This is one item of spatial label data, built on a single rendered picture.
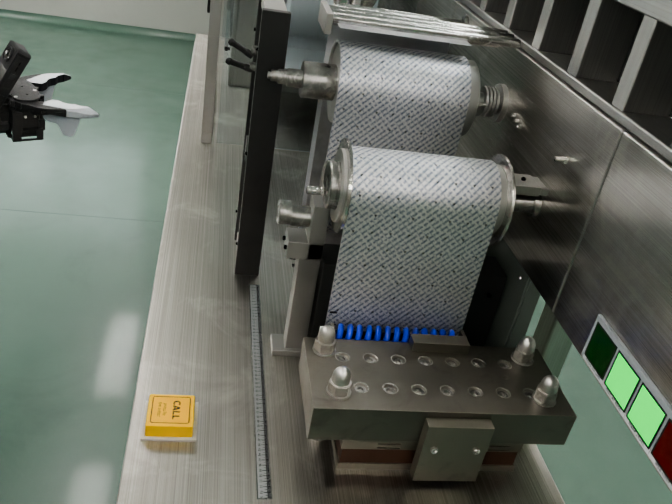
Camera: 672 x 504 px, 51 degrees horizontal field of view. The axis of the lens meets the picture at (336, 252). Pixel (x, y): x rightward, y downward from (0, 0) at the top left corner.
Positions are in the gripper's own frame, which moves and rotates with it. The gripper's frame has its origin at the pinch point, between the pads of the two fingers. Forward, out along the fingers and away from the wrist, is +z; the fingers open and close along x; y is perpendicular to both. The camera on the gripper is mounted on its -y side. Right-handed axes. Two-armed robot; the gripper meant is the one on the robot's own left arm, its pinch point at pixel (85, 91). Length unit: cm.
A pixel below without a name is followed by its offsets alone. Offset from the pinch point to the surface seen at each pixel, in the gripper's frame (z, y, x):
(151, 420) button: -10, 24, 58
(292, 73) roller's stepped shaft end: 27.1, -14.5, 24.4
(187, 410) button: -4, 24, 58
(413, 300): 31, 6, 64
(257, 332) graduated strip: 17, 28, 44
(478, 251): 38, -4, 67
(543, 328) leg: 69, 21, 69
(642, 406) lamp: 30, -9, 102
